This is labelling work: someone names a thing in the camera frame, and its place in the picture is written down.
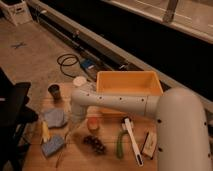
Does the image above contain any dark grape bunch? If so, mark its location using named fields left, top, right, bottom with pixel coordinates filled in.
left=83, top=135, right=106, bottom=155

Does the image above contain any blue grey cloth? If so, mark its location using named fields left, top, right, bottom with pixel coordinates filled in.
left=43, top=108, right=68, bottom=128

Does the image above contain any silver metal fork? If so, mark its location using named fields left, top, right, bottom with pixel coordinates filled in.
left=55, top=130, right=70, bottom=168

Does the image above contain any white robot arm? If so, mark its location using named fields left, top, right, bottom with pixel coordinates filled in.
left=71, top=88, right=213, bottom=171

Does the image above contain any black chair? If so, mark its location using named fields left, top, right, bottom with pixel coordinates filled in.
left=0, top=67, right=38, bottom=171

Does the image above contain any black coiled cable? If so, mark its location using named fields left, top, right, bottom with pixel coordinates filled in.
left=56, top=53, right=81, bottom=79

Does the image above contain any white handled brush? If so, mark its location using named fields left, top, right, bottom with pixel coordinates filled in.
left=122, top=117, right=144, bottom=167

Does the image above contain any green cucumber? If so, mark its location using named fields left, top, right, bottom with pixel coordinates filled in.
left=116, top=131, right=127, bottom=159

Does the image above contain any yellow banana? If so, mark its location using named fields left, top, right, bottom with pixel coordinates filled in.
left=42, top=121, right=50, bottom=143

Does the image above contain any dark metal cup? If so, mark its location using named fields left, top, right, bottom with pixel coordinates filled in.
left=48, top=84, right=61, bottom=101

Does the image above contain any blue box on floor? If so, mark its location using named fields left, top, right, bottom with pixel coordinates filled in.
left=80, top=59, right=94, bottom=69

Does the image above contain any blue sponge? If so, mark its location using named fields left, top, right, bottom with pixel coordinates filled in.
left=41, top=135, right=64, bottom=157

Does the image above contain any white cardboard box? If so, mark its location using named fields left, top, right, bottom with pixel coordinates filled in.
left=0, top=0, right=32, bottom=26

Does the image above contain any orange round fruit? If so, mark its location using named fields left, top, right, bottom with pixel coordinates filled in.
left=87, top=117, right=99, bottom=131

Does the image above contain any yellow plastic bin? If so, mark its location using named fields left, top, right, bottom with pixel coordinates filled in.
left=96, top=71, right=163, bottom=96

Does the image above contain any white paper cup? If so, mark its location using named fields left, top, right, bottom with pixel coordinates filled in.
left=73, top=76, right=87, bottom=87

